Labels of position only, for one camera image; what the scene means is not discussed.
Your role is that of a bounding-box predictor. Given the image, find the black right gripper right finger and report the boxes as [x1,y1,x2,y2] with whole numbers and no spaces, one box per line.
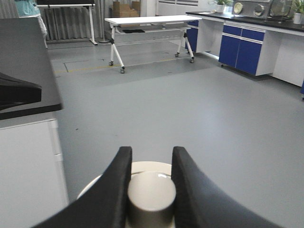
[171,146,278,228]

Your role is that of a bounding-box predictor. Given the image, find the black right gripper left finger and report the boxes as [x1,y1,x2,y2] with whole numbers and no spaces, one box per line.
[34,146,133,228]

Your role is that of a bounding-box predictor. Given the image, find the glass jar with white lid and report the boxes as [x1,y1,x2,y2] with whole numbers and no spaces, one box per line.
[76,161,178,228]

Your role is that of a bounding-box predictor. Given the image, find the black topped white cabinet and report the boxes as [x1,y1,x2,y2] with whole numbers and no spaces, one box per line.
[0,18,69,228]

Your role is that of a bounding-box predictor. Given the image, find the blue and white lab bench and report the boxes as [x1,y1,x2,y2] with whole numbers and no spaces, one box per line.
[187,11,304,86]

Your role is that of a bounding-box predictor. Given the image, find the white rolling folding table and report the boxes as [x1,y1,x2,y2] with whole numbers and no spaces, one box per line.
[104,15,201,74]

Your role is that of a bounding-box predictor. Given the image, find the standing desk with curtain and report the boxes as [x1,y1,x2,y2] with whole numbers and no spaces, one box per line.
[37,0,97,45]

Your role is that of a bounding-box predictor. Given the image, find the cardboard boxes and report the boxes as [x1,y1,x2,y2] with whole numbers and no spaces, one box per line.
[112,1,141,18]

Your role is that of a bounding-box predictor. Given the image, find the potted green plant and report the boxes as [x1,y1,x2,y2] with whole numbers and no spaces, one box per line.
[209,0,234,13]

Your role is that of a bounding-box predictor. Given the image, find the steel glove box chamber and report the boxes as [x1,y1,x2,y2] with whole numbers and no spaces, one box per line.
[232,0,293,19]

